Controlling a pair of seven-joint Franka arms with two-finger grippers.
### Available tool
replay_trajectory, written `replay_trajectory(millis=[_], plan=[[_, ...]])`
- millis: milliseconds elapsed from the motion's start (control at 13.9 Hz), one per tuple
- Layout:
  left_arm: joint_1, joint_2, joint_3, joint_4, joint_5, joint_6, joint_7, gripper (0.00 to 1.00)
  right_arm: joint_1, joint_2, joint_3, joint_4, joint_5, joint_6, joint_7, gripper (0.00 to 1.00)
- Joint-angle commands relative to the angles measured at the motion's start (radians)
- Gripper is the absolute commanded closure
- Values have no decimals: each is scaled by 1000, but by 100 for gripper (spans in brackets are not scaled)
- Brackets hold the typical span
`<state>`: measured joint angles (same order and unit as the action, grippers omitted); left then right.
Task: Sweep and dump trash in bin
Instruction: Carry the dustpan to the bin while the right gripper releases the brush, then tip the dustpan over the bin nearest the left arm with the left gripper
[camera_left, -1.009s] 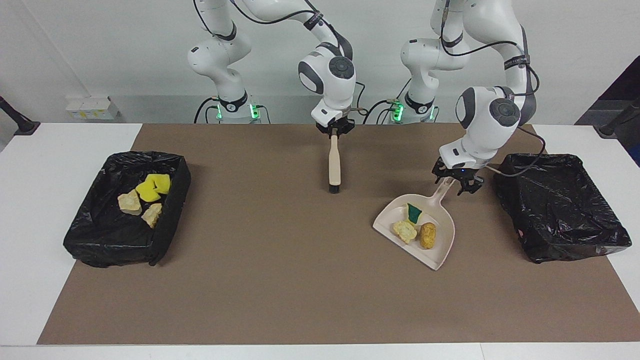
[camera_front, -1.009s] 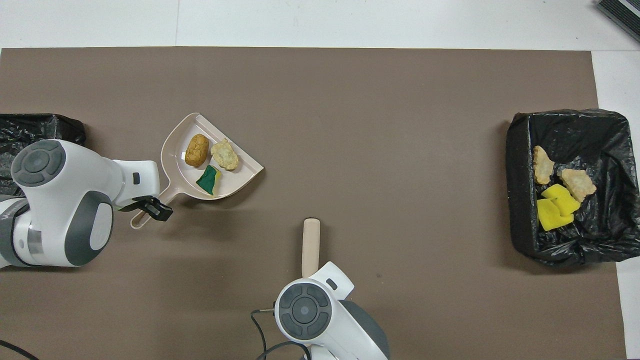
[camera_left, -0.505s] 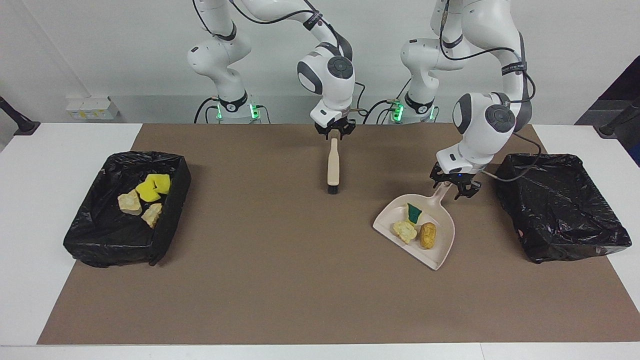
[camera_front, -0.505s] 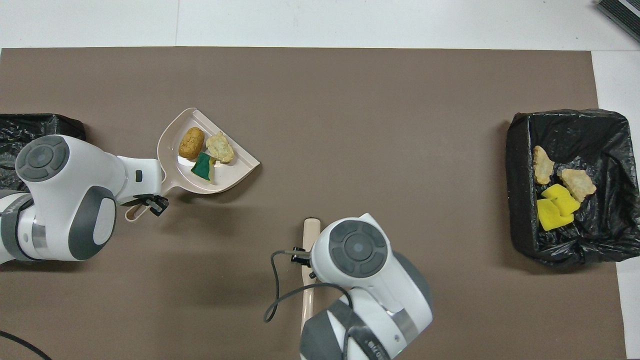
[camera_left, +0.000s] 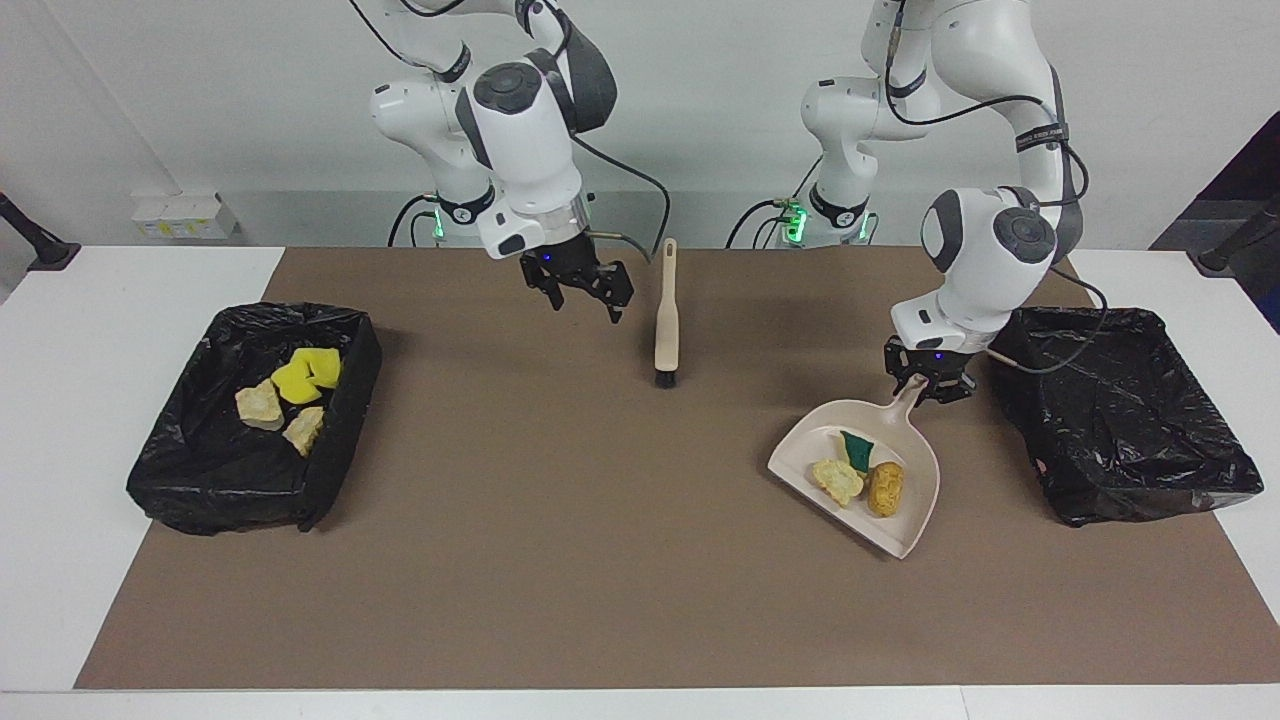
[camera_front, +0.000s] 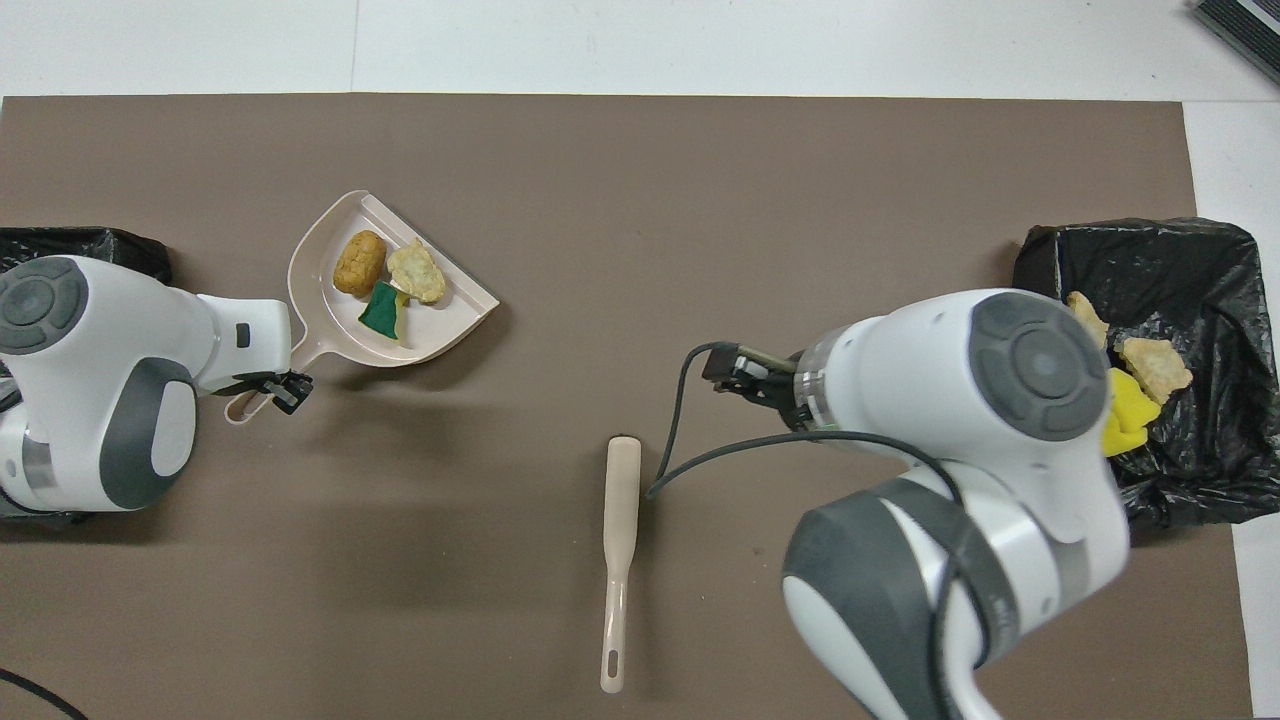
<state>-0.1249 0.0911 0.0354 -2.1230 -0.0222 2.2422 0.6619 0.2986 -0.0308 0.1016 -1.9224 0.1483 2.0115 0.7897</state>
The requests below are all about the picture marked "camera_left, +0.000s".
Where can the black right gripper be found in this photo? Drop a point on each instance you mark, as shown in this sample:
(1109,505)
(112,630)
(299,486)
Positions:
(575,265)

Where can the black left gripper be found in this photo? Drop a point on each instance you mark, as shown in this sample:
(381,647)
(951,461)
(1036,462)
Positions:
(930,365)

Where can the green and yellow sponge piece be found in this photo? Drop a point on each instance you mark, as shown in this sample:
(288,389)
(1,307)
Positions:
(856,450)

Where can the brown crackled bread roll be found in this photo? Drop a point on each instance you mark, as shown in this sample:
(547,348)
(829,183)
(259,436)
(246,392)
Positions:
(886,487)

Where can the pale round bread piece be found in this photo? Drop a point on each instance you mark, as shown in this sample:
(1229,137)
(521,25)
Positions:
(838,480)

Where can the beige plastic dustpan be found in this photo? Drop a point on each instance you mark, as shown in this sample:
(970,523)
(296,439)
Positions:
(880,520)

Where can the striped orange croissant piece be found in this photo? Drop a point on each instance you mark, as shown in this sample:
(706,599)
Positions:
(305,430)

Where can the pale greenish bread chunk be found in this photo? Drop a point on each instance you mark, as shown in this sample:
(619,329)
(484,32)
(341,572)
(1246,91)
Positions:
(260,405)

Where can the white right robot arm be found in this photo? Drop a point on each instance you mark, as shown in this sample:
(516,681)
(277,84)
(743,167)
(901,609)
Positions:
(520,130)

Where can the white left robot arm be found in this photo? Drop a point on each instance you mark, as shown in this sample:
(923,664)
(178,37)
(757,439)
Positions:
(990,240)

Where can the bin lined with black bag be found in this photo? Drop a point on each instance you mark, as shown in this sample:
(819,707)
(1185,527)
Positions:
(1120,410)
(200,470)

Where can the brown paper table mat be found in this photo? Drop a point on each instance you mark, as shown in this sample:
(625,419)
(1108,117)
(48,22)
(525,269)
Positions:
(640,620)

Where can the black stand leg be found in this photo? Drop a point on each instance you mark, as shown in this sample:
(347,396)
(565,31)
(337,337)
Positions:
(35,240)
(1240,235)

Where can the white box on floor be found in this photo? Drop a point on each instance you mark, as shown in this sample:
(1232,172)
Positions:
(185,215)

